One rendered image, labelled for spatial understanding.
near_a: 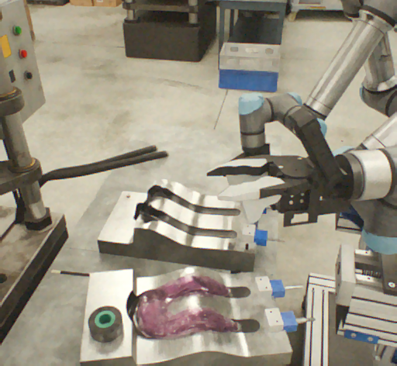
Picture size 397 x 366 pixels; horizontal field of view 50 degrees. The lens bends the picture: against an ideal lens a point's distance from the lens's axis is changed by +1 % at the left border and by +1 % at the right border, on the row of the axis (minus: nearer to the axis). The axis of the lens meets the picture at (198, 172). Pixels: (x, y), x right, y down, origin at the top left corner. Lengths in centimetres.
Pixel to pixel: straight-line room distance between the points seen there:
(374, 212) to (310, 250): 189
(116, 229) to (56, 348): 41
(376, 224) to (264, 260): 70
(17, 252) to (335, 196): 114
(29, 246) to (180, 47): 396
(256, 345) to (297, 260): 146
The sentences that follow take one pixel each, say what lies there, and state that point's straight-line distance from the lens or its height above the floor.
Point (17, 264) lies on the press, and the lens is 151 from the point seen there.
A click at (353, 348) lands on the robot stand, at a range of 200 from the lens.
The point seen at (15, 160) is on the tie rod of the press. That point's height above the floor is 107.
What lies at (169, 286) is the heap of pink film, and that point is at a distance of 118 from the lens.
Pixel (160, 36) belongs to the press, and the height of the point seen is 28.
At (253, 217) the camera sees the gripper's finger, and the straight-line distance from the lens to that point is 60.
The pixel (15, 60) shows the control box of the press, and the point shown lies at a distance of 163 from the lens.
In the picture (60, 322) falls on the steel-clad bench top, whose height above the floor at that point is 80.
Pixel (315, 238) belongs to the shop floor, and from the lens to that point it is 272.
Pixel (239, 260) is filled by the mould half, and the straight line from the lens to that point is 133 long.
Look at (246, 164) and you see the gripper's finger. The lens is 63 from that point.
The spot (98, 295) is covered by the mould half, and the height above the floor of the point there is 91.
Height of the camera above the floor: 181
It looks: 35 degrees down
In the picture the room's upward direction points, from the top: straight up
